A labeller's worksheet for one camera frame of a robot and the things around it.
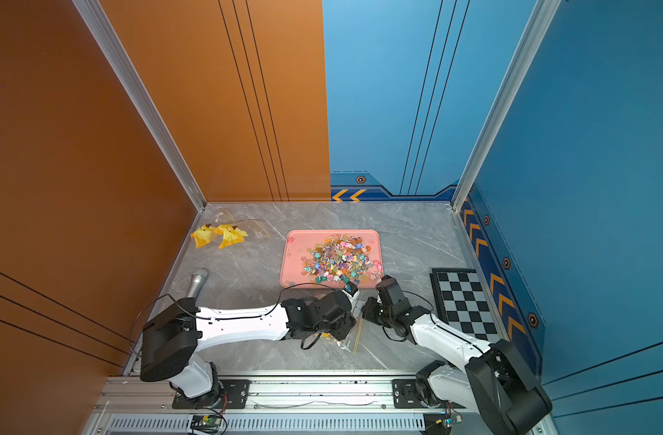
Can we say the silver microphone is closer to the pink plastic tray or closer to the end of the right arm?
the pink plastic tray

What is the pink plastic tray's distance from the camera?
3.21 feet

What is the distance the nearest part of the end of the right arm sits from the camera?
2.09 feet
